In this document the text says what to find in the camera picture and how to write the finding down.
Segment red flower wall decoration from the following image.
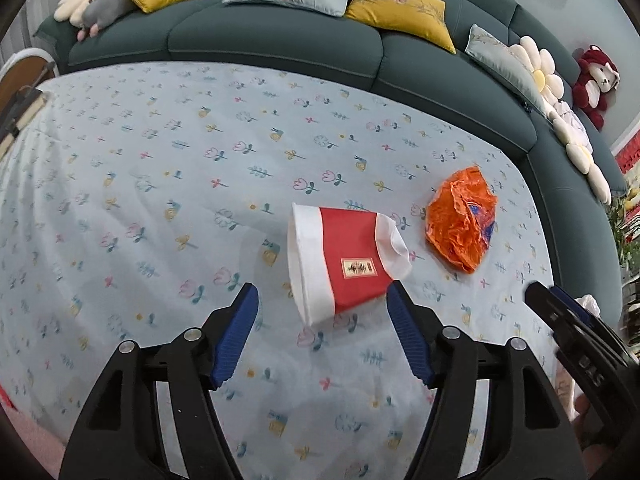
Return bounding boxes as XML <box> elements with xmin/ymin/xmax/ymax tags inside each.
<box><xmin>615</xmin><ymin>135</ymin><xmax>640</xmax><ymax>177</ymax></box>

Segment pink blanket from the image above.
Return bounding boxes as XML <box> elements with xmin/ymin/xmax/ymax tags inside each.
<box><xmin>0</xmin><ymin>392</ymin><xmax>67</xmax><ymax>480</ymax></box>

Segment potted plants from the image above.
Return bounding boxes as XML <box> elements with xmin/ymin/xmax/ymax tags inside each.
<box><xmin>607</xmin><ymin>170</ymin><xmax>640</xmax><ymax>281</ymax></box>

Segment teal sectional sofa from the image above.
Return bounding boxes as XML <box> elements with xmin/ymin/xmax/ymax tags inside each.
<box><xmin>32</xmin><ymin>0</ymin><xmax>628</xmax><ymax>202</ymax></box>

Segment orange plastic bag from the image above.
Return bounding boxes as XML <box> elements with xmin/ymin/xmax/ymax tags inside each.
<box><xmin>425</xmin><ymin>165</ymin><xmax>499</xmax><ymax>274</ymax></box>

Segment white folded cloth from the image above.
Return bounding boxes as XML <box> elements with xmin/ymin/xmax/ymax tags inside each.
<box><xmin>555</xmin><ymin>101</ymin><xmax>595</xmax><ymax>153</ymax></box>

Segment red and white paper cup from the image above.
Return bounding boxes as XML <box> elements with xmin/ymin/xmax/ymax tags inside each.
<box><xmin>287</xmin><ymin>202</ymin><xmax>413</xmax><ymax>325</ymax></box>

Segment red teddy bear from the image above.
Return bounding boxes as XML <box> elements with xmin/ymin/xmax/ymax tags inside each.
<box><xmin>572</xmin><ymin>45</ymin><xmax>622</xmax><ymax>128</ymax></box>

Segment floral tablecloth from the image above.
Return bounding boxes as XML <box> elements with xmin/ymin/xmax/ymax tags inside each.
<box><xmin>0</xmin><ymin>60</ymin><xmax>566</xmax><ymax>480</ymax></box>

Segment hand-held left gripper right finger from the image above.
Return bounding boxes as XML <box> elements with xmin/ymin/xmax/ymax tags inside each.
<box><xmin>386</xmin><ymin>280</ymin><xmax>588</xmax><ymax>480</ymax></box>

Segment white flower pillow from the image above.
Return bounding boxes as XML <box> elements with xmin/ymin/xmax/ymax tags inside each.
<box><xmin>550</xmin><ymin>105</ymin><xmax>613</xmax><ymax>206</ymax></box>
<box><xmin>510</xmin><ymin>36</ymin><xmax>565</xmax><ymax>107</ymax></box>

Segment round white side table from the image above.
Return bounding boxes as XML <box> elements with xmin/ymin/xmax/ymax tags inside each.
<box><xmin>0</xmin><ymin>47</ymin><xmax>57</xmax><ymax>161</ymax></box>

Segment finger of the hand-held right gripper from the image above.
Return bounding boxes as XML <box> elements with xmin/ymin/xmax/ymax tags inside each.
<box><xmin>524</xmin><ymin>280</ymin><xmax>607</xmax><ymax>357</ymax></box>

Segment grey plush toy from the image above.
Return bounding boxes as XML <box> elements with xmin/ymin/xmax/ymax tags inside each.
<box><xmin>77</xmin><ymin>0</ymin><xmax>136</xmax><ymax>41</ymax></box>

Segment trash bin with white liner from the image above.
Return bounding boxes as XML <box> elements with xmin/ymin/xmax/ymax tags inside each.
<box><xmin>575</xmin><ymin>295</ymin><xmax>602</xmax><ymax>318</ymax></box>

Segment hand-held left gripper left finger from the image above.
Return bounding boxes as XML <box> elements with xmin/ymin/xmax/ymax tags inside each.
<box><xmin>59</xmin><ymin>282</ymin><xmax>261</xmax><ymax>480</ymax></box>

